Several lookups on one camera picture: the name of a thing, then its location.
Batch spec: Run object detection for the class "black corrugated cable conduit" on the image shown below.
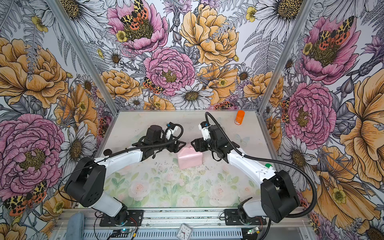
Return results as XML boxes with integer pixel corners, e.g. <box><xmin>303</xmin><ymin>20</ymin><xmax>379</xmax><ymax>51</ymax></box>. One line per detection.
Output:
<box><xmin>204</xmin><ymin>111</ymin><xmax>318</xmax><ymax>240</ymax></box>

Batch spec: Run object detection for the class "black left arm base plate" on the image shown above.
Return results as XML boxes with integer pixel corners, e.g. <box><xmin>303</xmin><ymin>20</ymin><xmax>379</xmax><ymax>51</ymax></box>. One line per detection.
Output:
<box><xmin>99</xmin><ymin>210</ymin><xmax>145</xmax><ymax>227</ymax></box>

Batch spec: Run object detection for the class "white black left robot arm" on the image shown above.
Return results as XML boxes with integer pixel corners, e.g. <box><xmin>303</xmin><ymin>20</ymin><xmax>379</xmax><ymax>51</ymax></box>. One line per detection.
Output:
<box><xmin>64</xmin><ymin>123</ymin><xmax>186</xmax><ymax>225</ymax></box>

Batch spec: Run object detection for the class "purple and pink wrapping paper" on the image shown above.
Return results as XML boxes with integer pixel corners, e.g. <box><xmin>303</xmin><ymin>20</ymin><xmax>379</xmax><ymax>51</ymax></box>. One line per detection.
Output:
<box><xmin>177</xmin><ymin>145</ymin><xmax>203</xmax><ymax>170</ymax></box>

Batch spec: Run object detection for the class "small white clock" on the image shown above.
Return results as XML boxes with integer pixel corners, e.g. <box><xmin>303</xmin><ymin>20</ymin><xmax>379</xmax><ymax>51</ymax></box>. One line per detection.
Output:
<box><xmin>176</xmin><ymin>224</ymin><xmax>193</xmax><ymax>240</ymax></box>

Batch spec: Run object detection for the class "small jar with dark lid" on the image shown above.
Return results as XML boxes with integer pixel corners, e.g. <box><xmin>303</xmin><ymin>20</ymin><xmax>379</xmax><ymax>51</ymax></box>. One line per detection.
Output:
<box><xmin>103</xmin><ymin>149</ymin><xmax>113</xmax><ymax>157</ymax></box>

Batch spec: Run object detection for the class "orange plastic bottle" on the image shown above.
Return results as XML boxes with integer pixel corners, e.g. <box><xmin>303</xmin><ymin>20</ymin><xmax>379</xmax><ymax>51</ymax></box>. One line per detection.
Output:
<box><xmin>235</xmin><ymin>110</ymin><xmax>245</xmax><ymax>125</ymax></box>

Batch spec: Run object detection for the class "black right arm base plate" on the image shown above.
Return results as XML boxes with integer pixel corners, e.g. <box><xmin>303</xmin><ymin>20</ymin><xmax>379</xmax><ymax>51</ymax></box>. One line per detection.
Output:
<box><xmin>224</xmin><ymin>209</ymin><xmax>267</xmax><ymax>226</ymax></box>

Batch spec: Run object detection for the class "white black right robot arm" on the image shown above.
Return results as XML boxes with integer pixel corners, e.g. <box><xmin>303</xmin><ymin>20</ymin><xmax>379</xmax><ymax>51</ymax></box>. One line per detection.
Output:
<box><xmin>191</xmin><ymin>122</ymin><xmax>300</xmax><ymax>224</ymax></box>

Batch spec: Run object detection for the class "aluminium frame rail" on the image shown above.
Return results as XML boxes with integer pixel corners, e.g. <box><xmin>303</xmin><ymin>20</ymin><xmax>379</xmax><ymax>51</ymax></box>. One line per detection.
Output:
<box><xmin>50</xmin><ymin>207</ymin><xmax>316</xmax><ymax>240</ymax></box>

